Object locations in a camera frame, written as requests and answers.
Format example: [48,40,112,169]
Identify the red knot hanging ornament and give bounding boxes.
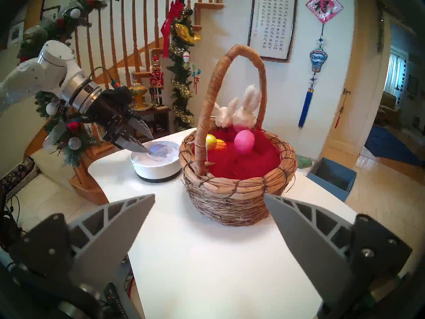
[335,88,351,129]

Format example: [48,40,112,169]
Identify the blue vase tassel hanging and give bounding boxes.
[298,24,328,129]

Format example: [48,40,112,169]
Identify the red ribbon bow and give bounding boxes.
[161,0,184,58]

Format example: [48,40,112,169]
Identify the pink easter egg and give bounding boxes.
[234,130,255,154]

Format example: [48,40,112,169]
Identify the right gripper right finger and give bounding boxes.
[263,194,412,305]

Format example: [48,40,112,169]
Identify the pine garland with baubles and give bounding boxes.
[35,91,100,167]

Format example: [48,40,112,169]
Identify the tan armchair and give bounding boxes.
[375,91,404,126]

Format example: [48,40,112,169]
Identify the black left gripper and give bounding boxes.
[88,102,154,154]

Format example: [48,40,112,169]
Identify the yellow porcelain urn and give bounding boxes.
[129,81,148,109]

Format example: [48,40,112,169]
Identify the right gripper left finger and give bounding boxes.
[10,194,156,293]

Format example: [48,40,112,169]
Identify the blue floor rug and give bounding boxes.
[364,124,425,167]

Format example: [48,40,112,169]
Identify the black left wrist camera cable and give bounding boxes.
[88,66,121,89]

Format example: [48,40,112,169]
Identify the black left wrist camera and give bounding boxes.
[101,86,133,104]

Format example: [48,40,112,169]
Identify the purple easter egg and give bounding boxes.
[149,144,175,158]

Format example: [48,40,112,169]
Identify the white round bowl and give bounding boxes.
[130,141,183,183]

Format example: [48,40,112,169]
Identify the green tinsel christmas garland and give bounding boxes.
[166,0,204,131]

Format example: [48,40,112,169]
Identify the white plush bunny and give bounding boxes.
[232,85,263,131]
[212,97,239,129]

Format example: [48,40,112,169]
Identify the blue open box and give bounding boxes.
[307,157,357,202]

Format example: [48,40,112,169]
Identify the red shredded paper filling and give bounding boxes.
[199,127,283,181]

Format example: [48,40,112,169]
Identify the red diamond fu decoration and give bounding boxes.
[305,0,344,25]

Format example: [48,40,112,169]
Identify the brown wicker basket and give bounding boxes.
[179,44,298,226]

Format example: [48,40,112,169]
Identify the red nutcracker figure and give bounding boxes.
[149,56,165,107]

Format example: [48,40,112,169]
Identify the gold ingot ornament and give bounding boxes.
[174,23,202,44]

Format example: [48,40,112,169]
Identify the framed chinese calligraphy scroll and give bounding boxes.
[247,0,298,62]

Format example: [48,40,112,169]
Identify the dark wooden side table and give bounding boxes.
[133,106,173,141]

